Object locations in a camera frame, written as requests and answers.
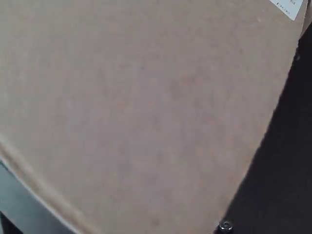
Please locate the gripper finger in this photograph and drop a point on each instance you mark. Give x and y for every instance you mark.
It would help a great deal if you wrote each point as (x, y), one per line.
(225, 228)

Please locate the black mat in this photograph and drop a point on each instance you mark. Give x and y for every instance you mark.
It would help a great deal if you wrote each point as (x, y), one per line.
(19, 207)

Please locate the cardboard box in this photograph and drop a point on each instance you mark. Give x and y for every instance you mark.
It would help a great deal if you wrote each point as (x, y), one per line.
(146, 97)

